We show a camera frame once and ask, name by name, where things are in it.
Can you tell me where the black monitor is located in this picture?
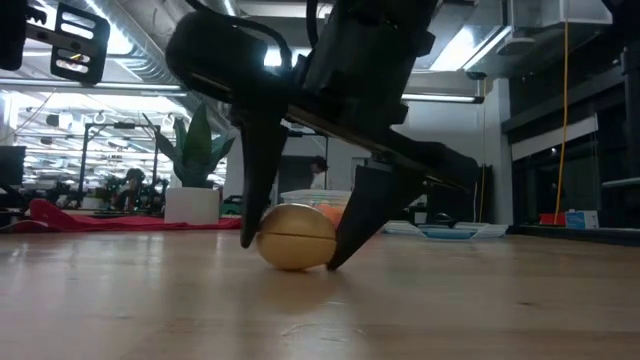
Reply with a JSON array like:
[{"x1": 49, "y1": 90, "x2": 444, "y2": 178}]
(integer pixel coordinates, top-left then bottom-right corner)
[{"x1": 0, "y1": 144, "x2": 27, "y2": 186}]

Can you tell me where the green snake plant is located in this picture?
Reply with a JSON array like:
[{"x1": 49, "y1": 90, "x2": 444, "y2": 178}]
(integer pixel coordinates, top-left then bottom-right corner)
[{"x1": 142, "y1": 102, "x2": 236, "y2": 190}]

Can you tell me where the clear blue-rimmed container lid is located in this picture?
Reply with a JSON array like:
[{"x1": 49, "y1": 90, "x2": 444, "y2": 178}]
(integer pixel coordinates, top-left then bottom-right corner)
[{"x1": 382, "y1": 219, "x2": 510, "y2": 242}]

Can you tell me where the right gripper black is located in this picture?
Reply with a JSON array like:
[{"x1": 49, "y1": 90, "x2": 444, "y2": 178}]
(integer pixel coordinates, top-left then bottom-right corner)
[{"x1": 189, "y1": 49, "x2": 481, "y2": 272}]

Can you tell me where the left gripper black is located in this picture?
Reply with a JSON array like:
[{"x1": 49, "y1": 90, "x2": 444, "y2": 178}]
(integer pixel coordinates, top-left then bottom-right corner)
[{"x1": 0, "y1": 0, "x2": 112, "y2": 85}]

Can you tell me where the long linear ceiling light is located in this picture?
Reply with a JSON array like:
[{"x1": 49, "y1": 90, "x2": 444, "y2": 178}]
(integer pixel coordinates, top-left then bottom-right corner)
[{"x1": 399, "y1": 92, "x2": 485, "y2": 105}]

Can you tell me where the yellow hanging cable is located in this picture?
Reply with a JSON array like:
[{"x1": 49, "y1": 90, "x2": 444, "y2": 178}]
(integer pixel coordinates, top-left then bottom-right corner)
[{"x1": 553, "y1": 0, "x2": 572, "y2": 224}]

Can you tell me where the white plant pot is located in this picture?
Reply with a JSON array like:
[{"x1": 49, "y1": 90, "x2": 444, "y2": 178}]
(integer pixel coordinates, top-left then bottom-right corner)
[{"x1": 164, "y1": 186, "x2": 222, "y2": 226}]

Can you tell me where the black table frame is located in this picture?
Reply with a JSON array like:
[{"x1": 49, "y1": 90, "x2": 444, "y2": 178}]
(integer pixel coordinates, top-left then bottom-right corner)
[{"x1": 505, "y1": 224, "x2": 640, "y2": 247}]

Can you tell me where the black curtain panel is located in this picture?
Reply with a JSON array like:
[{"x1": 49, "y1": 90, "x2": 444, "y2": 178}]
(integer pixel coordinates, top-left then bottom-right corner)
[{"x1": 427, "y1": 163, "x2": 496, "y2": 224}]

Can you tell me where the blue white box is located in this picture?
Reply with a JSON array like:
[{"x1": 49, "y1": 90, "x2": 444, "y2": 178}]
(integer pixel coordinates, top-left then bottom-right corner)
[{"x1": 564, "y1": 209, "x2": 600, "y2": 232}]

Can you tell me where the tan toy potato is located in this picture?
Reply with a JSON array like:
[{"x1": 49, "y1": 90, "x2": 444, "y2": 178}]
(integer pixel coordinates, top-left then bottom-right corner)
[{"x1": 255, "y1": 202, "x2": 339, "y2": 272}]

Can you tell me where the person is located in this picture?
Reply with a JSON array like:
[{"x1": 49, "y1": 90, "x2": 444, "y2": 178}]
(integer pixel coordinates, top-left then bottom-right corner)
[
  {"x1": 308, "y1": 155, "x2": 330, "y2": 190},
  {"x1": 112, "y1": 168, "x2": 147, "y2": 211}
]

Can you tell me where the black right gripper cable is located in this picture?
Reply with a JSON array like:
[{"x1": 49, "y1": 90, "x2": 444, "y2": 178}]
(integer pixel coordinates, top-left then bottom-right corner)
[{"x1": 187, "y1": 0, "x2": 321, "y2": 71}]

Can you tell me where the clear plastic tupperware container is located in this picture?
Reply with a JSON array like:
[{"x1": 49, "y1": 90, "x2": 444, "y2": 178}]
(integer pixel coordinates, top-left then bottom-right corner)
[{"x1": 278, "y1": 188, "x2": 354, "y2": 227}]

